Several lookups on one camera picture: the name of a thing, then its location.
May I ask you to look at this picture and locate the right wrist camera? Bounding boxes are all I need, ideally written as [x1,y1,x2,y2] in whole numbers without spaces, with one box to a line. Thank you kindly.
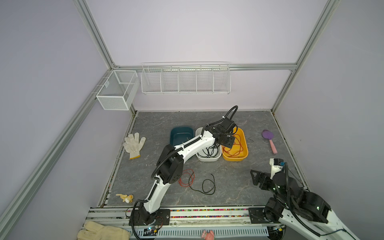
[270,158,285,180]

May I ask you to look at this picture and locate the small white mesh basket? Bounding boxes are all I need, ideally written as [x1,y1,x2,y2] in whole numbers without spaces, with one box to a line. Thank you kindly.
[96,70,140,111]

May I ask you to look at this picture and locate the small yellow toy figure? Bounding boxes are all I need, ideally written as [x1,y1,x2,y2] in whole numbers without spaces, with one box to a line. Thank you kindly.
[116,194,134,204]

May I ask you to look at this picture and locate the dark teal plastic bin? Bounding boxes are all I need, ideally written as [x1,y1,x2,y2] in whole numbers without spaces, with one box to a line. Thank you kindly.
[170,127,195,146]

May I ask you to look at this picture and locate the black cable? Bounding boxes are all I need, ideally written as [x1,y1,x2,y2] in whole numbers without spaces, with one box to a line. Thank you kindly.
[200,143,220,159]

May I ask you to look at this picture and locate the purple pink toy trowel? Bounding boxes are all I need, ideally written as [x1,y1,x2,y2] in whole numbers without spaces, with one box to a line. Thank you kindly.
[262,130,278,155]

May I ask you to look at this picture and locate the white work glove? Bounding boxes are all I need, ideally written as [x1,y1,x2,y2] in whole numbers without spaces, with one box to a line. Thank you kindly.
[123,133,146,160]

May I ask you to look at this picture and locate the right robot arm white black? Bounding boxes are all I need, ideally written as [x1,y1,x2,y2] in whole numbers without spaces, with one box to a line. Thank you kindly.
[249,159,358,240]

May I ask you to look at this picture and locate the red cable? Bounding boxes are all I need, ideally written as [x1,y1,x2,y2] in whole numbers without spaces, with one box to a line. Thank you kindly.
[223,133,244,157]

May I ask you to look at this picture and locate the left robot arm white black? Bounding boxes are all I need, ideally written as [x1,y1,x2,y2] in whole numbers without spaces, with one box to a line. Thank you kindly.
[130,106,238,227]

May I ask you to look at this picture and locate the long white wire basket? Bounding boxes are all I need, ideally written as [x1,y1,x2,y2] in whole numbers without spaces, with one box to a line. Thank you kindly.
[141,62,232,95]

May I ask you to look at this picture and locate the white plastic bin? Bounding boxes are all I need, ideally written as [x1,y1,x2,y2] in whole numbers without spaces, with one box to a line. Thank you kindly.
[196,144,222,162]

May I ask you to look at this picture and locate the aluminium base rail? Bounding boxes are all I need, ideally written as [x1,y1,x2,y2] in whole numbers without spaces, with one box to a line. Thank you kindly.
[86,204,337,229]

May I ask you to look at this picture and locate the yellow plastic bin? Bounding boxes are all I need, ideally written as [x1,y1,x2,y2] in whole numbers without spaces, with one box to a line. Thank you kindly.
[222,128,249,162]

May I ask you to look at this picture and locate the black cables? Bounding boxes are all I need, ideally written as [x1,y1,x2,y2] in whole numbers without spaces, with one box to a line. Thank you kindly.
[188,173,216,196]

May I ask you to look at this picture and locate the pink object at front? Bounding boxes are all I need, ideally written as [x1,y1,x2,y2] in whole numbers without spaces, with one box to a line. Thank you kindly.
[201,230,215,240]

